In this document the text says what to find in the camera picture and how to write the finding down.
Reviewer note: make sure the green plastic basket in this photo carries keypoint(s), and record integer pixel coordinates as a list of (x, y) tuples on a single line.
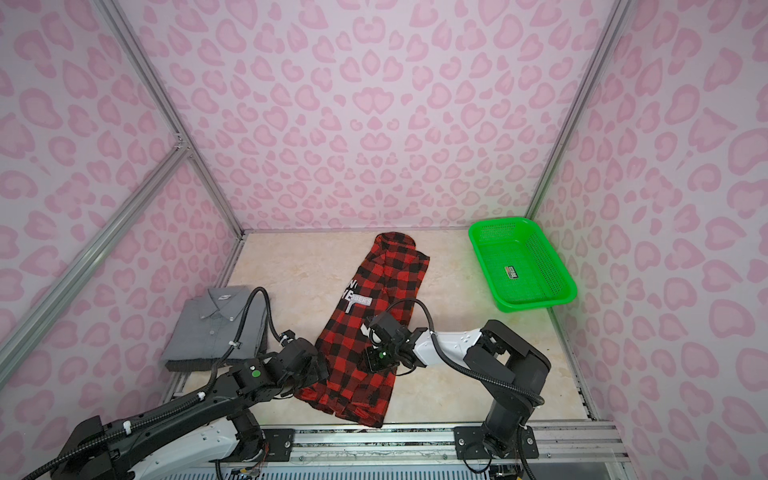
[(521, 267)]

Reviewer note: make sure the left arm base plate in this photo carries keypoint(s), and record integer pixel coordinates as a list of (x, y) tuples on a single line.
[(278, 444)]

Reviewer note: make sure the aluminium corner frame post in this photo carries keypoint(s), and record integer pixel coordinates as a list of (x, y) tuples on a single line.
[(607, 41)]

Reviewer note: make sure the aluminium diagonal frame bar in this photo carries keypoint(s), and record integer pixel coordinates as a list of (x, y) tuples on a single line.
[(37, 322)]

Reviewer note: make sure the folded grey shirt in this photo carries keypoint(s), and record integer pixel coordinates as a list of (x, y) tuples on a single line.
[(210, 322)]

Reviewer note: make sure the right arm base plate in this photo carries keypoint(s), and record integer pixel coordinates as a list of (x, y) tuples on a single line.
[(478, 443)]

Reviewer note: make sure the aluminium left corner post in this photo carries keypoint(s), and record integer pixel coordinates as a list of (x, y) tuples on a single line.
[(129, 41)]

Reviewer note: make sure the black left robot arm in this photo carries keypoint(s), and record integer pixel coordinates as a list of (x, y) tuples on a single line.
[(213, 424)]

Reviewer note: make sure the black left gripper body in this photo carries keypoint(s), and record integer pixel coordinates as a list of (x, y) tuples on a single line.
[(313, 375)]

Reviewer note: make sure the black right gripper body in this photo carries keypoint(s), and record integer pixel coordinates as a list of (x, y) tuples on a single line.
[(383, 357)]

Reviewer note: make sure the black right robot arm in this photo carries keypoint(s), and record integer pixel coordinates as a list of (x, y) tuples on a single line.
[(512, 370)]

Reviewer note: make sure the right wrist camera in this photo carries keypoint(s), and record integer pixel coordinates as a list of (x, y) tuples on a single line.
[(384, 330)]

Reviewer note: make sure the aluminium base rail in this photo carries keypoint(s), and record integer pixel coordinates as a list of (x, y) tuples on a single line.
[(569, 449)]

